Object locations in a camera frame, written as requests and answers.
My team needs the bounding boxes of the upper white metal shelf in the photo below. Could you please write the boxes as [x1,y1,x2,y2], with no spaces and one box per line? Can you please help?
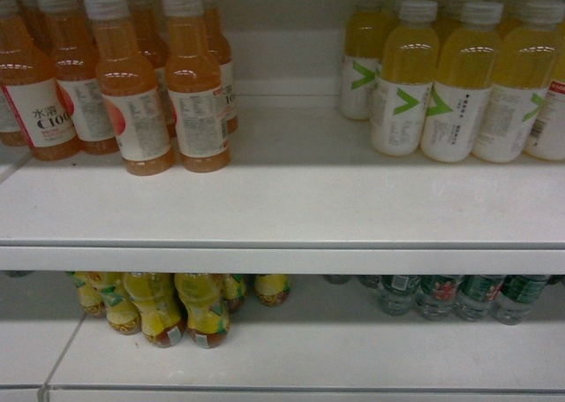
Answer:
[1,101,564,274]

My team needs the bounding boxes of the water bottle far left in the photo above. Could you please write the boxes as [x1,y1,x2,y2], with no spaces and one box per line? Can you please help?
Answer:
[377,275,421,316]

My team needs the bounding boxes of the water bottle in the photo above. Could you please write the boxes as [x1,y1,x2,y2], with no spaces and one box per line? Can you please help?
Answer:
[377,275,421,316]
[490,275,551,325]

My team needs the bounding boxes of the water bottle barcode label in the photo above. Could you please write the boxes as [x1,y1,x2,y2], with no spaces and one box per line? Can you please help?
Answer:
[415,275,463,321]

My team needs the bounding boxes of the orange juice bottle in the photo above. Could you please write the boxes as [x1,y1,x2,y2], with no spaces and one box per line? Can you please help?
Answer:
[84,0,176,176]
[203,0,238,133]
[37,0,118,155]
[162,0,230,173]

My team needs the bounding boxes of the water bottle team label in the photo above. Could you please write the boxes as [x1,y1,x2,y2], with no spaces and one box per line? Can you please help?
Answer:
[455,275,506,322]

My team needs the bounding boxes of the water bottle behind front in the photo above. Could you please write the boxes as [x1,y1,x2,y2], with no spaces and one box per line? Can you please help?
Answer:
[490,275,551,325]

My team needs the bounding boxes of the lemon tea bottle rear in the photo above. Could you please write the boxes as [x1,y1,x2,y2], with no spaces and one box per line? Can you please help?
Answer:
[254,274,291,307]

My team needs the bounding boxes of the yellow vitamin drink front left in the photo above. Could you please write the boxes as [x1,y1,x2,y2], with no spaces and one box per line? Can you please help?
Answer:
[370,0,440,156]

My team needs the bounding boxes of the yellow vitamin drink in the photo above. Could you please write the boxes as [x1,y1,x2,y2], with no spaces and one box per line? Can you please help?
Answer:
[370,0,440,156]
[471,0,564,163]
[340,0,392,120]
[419,1,503,163]

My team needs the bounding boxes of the lemon tea bottle below right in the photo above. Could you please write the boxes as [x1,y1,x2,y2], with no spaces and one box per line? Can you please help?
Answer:
[174,273,230,349]

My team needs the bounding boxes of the lemon tea bottle below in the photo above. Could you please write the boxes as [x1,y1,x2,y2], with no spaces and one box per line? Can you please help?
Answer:
[65,271,141,335]
[174,273,230,349]
[124,272,186,348]

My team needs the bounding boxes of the orange juice bottle behind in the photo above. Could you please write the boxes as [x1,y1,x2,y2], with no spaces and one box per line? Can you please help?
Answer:
[203,0,238,133]

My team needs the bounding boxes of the yellow vitamin drink back left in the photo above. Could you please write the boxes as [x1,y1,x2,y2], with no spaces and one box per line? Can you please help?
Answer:
[340,0,392,120]

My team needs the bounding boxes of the lemon tea bottle below left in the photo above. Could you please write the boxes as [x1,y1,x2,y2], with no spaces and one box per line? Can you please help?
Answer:
[65,271,141,335]

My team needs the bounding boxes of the yellow vitamin drink middle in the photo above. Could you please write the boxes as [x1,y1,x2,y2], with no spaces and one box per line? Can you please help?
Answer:
[419,1,503,163]

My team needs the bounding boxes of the yellow drink bottle red label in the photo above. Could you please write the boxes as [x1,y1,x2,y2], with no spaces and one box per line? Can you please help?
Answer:
[524,80,564,161]

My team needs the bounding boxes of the yellow vitamin drink right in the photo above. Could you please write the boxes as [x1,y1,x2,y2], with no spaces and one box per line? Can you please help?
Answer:
[471,0,564,163]

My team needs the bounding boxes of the orange juice bottle C100 label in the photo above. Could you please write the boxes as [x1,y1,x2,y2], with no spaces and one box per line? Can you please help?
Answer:
[1,0,81,161]

